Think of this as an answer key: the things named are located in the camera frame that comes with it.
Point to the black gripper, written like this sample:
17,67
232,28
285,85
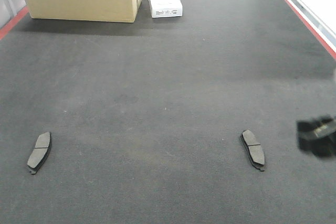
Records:
317,136

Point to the grey brake pad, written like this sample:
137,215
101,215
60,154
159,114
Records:
39,153
254,150

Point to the black conveyor belt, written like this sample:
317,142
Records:
146,118

